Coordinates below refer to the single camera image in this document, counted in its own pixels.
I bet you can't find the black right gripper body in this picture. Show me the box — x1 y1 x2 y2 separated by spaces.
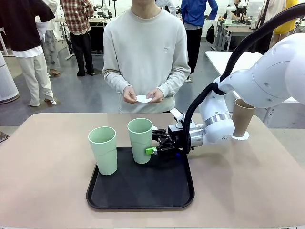
168 124 192 154

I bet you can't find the light green plastic cup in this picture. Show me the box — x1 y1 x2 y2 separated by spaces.
127 118 153 165
88 126 118 176

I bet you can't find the white scalloped paper coaster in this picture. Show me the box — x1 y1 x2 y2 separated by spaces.
229 132 250 142
135 94 153 104

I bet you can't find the brown plastic cup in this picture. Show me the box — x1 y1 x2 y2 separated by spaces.
232 98 257 139

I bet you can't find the person's right forearm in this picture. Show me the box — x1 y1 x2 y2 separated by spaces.
102 68 132 96

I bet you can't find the person's left forearm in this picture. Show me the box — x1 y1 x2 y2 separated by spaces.
158 68 192 99

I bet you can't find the person's left hand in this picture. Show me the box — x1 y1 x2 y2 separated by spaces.
146 88 165 104

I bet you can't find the person's right hand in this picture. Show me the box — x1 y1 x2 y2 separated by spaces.
122 86 139 104

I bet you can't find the black plastic serving tray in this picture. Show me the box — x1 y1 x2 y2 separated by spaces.
86 146 195 211

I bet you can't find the person in beige sweater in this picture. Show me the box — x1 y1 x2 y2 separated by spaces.
102 0 192 114

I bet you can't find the white rectangular table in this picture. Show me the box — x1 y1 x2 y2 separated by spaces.
204 51 264 83

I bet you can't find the black hanging bag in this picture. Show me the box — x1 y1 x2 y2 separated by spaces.
205 23 216 44

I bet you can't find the person in blue jacket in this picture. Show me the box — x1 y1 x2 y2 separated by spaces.
180 0 219 83

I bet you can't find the grey background desk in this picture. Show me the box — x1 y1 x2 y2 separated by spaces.
215 20 257 52

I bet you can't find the person in plaid shirt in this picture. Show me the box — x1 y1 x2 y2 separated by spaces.
59 0 95 77

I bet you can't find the person in white top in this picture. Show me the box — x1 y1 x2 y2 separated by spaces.
252 0 275 55

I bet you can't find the person in floral skirt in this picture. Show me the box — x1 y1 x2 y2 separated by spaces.
35 14 61 77

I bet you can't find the person in yellow coat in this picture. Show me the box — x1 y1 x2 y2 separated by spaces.
273 19 296 36

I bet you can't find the white cylindrical air purifier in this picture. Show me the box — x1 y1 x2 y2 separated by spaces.
0 51 20 105

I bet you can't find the person in black jacket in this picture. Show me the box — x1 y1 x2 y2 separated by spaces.
0 0 57 107

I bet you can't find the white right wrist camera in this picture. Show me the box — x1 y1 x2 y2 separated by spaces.
169 107 186 128

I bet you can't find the thick black arm hose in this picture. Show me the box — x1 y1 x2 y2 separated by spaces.
183 3 305 155

